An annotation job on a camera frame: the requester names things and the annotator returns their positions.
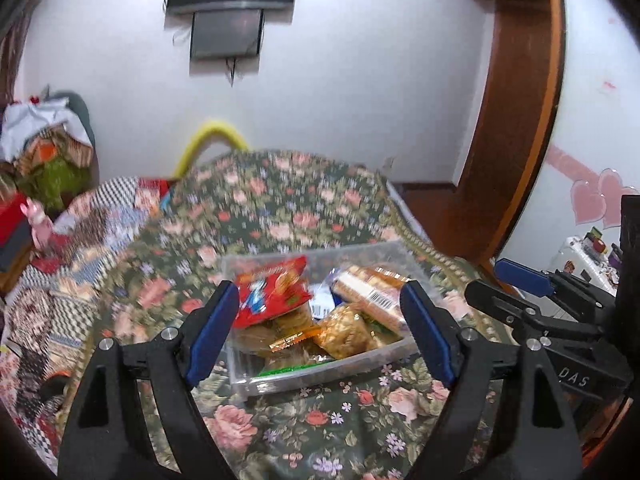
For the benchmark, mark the grey box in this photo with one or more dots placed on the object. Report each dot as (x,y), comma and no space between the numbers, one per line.
(15,252)

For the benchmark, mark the pink plush toy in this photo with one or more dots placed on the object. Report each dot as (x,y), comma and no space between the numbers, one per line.
(39,225)

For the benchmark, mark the white door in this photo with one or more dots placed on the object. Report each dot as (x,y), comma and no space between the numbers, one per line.
(590,85)

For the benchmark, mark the barcode label biscuit packet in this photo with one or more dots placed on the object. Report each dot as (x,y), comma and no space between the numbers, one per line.
(365,290)

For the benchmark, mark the checkered patchwork quilt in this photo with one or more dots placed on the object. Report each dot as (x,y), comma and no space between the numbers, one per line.
(100,220)

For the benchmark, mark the small black wall screen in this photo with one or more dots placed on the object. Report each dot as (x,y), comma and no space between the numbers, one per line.
(225,35)

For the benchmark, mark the striped brown curtain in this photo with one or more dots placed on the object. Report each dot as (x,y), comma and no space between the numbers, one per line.
(7,70)

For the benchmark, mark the orange snack bar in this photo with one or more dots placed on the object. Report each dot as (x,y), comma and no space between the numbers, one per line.
(295,340)

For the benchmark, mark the pink heart stickers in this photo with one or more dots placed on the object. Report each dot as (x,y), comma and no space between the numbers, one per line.
(590,200)

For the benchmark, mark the floral blanket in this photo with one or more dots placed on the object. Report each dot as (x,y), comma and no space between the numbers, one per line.
(280,210)

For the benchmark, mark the blue white snack packet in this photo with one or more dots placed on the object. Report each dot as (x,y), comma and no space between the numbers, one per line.
(322,302)

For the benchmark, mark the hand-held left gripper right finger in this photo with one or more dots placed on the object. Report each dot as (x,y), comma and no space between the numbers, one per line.
(425,330)

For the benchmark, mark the round golden cake packet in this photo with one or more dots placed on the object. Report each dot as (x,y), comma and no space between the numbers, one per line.
(345,332)

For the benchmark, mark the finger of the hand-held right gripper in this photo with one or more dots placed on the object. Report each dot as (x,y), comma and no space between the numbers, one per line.
(520,274)
(500,302)

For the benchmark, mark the red snack packet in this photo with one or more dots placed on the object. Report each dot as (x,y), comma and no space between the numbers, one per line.
(265,300)

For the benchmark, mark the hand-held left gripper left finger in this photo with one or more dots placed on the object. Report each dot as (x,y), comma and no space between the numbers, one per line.
(210,330)

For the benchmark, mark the white wall socket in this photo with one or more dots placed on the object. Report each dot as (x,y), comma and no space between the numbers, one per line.
(388,163)

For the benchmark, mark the wooden door frame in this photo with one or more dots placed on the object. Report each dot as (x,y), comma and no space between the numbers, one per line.
(520,110)

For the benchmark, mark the yellow foam tube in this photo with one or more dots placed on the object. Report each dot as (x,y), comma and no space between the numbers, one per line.
(200,132)

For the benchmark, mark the red box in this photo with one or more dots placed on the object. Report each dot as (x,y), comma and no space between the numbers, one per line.
(12,222)

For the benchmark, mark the pile of clothes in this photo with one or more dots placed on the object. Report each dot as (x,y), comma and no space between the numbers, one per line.
(30,120)

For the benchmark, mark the green label bread packet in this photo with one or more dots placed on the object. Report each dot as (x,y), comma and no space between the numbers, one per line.
(260,335)

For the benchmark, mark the clear plastic container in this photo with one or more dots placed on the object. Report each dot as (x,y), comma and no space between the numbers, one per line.
(310,387)

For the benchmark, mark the white cabinet with stickers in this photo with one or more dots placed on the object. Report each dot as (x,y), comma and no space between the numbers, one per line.
(570,255)

